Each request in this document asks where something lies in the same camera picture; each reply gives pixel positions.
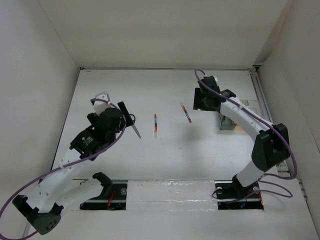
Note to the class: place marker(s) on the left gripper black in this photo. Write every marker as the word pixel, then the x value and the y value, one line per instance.
pixel 128 121

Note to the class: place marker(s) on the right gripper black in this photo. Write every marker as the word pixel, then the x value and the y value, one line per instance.
pixel 198 103

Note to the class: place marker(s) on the black handled scissors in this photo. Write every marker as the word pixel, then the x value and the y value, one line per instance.
pixel 135 125

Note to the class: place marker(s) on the red pen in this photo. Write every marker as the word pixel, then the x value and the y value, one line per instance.
pixel 186 112

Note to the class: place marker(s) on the orange pen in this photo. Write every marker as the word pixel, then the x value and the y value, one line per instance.
pixel 155 126

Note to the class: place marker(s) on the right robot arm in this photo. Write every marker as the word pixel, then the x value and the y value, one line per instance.
pixel 271 141

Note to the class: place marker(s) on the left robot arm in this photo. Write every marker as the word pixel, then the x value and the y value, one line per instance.
pixel 44 207

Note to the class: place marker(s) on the smoky grey organizer bin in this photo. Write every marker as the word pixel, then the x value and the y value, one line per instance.
pixel 226 123

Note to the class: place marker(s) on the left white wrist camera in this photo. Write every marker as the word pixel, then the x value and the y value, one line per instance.
pixel 101 102

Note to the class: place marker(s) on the aluminium rail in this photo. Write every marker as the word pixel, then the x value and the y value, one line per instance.
pixel 260 94

